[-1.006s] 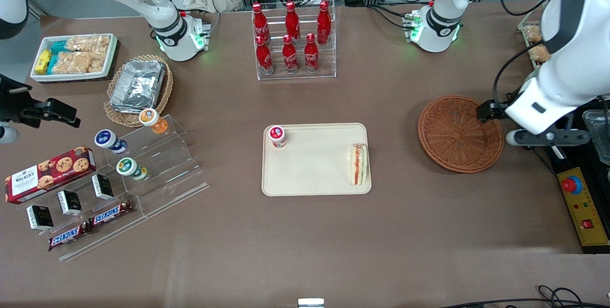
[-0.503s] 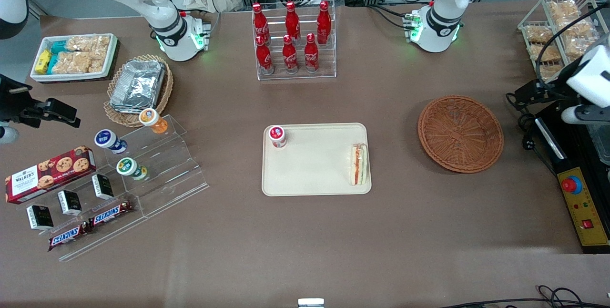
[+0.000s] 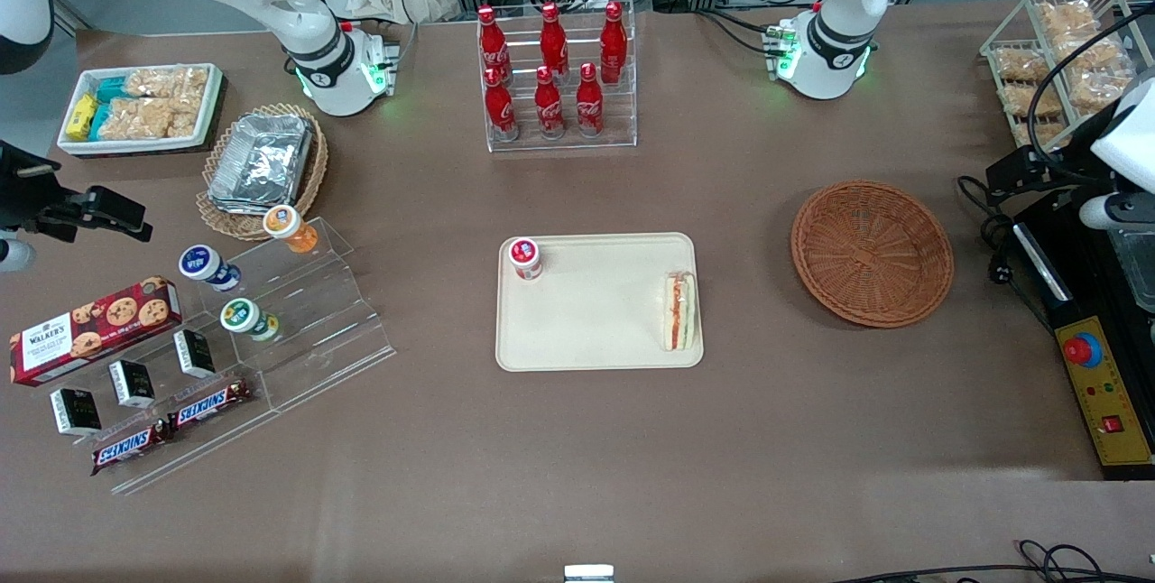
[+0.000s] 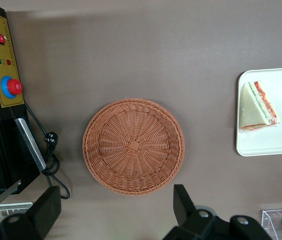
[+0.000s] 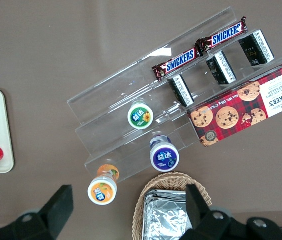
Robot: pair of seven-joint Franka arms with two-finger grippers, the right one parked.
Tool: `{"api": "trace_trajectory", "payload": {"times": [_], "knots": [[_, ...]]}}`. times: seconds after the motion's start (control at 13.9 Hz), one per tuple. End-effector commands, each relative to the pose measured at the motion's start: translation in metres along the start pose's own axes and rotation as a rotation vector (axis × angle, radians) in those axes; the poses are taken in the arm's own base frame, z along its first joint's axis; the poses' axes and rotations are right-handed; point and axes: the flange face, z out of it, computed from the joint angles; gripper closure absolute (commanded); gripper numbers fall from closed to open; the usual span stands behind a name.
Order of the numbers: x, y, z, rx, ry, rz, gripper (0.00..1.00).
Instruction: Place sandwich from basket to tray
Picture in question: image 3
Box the white wire rack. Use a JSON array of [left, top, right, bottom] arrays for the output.
[[980, 0, 1136, 174]]

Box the red lid yogurt cup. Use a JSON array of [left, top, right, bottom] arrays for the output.
[[508, 237, 544, 282]]

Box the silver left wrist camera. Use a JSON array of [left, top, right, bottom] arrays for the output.
[[1077, 192, 1155, 233]]

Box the aluminium foil tray stack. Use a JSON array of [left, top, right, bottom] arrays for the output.
[[208, 112, 315, 213]]

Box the black floor cable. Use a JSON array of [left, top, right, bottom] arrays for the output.
[[835, 540, 1155, 583]]

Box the clear acrylic bottle rack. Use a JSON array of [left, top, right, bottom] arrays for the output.
[[476, 0, 639, 153]]

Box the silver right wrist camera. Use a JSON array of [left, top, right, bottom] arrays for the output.
[[0, 238, 38, 274]]

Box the yellow emergency stop control box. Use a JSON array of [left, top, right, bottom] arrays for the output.
[[1055, 316, 1154, 467]]

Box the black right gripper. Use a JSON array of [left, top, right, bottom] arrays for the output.
[[0, 141, 153, 243]]

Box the beige plastic tray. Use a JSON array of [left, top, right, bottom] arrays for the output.
[[495, 232, 705, 373]]

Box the triangular sandwich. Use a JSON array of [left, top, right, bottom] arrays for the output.
[[661, 270, 698, 353]]

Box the clear plastic container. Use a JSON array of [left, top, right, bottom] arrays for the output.
[[1108, 220, 1155, 315]]

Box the clear acrylic stepped stand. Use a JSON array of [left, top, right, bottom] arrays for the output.
[[203, 217, 398, 414], [27, 321, 281, 495]]

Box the red Walkers cookie box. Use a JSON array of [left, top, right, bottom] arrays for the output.
[[9, 275, 183, 387]]

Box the green lid drink bottle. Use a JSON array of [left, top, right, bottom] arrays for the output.
[[219, 298, 282, 343]]

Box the blue lid drink bottle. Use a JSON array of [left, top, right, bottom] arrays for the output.
[[178, 245, 243, 293]]

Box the white rectangular snack bin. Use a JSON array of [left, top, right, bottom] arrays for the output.
[[56, 63, 226, 157]]

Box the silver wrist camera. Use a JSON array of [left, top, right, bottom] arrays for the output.
[[0, 238, 38, 274], [1077, 192, 1155, 233]]

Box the brown wicker basket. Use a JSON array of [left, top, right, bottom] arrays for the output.
[[790, 180, 955, 329]]

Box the yellow snack packet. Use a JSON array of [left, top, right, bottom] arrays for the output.
[[65, 93, 99, 141]]

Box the black equipment base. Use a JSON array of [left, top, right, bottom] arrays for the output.
[[1011, 199, 1155, 482]]

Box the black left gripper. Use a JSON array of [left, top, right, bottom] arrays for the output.
[[984, 148, 1098, 206]]

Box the small black box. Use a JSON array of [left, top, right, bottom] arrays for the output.
[[50, 387, 103, 437], [108, 359, 156, 410], [173, 329, 217, 380]]

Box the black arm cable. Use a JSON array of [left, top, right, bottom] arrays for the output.
[[1025, 14, 1155, 160]]

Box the pale wicker basket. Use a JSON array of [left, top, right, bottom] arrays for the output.
[[197, 103, 329, 243]]

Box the Snickers chocolate bar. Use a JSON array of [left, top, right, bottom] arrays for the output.
[[168, 378, 254, 431], [90, 421, 175, 477]]

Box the red cola bottle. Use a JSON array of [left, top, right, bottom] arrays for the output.
[[540, 2, 570, 84], [484, 67, 520, 143], [600, 1, 629, 86], [576, 62, 605, 139], [477, 5, 513, 84], [534, 66, 567, 141]]

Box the black base power cable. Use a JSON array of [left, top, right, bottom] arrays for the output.
[[693, 8, 782, 57]]

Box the orange lid drink bottle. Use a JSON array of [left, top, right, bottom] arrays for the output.
[[263, 205, 319, 255]]

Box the bagged fried snack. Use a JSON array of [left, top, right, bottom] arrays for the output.
[[993, 45, 1053, 85], [1061, 34, 1134, 79], [1069, 73, 1131, 116], [1002, 82, 1062, 120], [1038, 0, 1098, 39], [1015, 118, 1073, 152]]

